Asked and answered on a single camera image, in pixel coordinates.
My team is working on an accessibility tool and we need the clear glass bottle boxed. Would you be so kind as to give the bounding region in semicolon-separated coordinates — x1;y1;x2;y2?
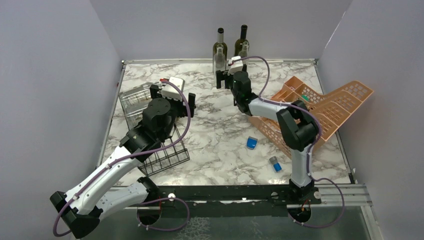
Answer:
213;44;226;89
238;41;250;65

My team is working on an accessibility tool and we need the green bottle silver capsule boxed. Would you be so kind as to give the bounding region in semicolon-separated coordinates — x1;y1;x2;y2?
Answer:
212;27;228;70

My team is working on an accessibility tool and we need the green bottle black capsule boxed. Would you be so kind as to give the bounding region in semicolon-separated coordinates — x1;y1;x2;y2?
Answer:
233;24;249;57

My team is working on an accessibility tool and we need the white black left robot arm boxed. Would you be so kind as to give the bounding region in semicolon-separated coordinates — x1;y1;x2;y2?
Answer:
50;80;196;239

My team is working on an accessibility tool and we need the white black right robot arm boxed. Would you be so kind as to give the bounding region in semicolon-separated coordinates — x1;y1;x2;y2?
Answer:
215;70;321;204

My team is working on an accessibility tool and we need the clear bottle cork stopper upper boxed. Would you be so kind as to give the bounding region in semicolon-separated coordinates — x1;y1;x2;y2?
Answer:
118;84;151;106

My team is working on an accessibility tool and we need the clear bottle cork stopper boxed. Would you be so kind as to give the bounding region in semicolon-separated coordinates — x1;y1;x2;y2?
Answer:
118;84;151;106
125;103;148;129

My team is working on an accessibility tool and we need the clear bottle cork stopper lower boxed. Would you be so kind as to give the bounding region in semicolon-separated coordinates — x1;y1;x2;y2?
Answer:
125;103;148;129

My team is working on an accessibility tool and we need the blue grey small bottle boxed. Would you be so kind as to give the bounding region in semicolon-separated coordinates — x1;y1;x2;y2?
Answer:
269;156;282;173

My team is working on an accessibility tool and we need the peach plastic stacked organizer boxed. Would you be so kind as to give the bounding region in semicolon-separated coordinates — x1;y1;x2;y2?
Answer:
248;75;375;159

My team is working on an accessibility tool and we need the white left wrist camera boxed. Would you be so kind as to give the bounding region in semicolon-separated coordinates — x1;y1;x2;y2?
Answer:
161;76;185;102

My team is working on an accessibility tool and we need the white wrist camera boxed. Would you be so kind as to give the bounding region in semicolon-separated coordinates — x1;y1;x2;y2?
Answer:
161;76;185;102
227;56;247;75

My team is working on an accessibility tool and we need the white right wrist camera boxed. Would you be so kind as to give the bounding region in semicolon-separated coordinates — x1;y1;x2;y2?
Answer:
227;56;247;75

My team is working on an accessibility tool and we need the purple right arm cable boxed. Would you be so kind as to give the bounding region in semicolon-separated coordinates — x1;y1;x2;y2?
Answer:
231;55;346;229

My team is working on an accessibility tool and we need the black wire wine rack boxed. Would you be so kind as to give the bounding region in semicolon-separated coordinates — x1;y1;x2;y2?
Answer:
118;82;191;177

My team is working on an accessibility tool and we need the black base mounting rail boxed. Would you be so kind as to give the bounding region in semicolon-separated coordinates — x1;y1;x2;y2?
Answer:
136;184;322;224

